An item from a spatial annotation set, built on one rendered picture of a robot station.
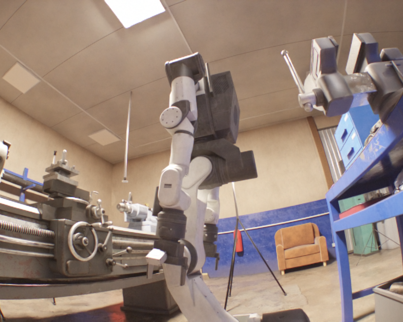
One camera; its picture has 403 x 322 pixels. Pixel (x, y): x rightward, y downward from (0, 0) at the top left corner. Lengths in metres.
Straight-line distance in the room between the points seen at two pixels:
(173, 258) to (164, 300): 1.73
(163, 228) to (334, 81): 0.60
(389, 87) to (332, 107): 0.17
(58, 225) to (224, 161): 0.90
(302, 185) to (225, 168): 4.40
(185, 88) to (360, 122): 0.95
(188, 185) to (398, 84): 0.76
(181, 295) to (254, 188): 4.48
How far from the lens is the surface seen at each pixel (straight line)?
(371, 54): 0.71
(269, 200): 5.08
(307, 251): 4.25
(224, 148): 0.87
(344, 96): 0.58
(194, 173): 0.84
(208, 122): 0.89
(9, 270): 1.25
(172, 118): 0.73
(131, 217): 2.41
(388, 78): 0.66
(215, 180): 0.86
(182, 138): 0.71
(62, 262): 1.22
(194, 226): 0.83
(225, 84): 1.00
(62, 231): 1.22
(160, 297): 2.38
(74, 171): 1.46
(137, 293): 2.52
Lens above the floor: 0.62
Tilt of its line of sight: 23 degrees up
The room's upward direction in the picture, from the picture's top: 6 degrees counter-clockwise
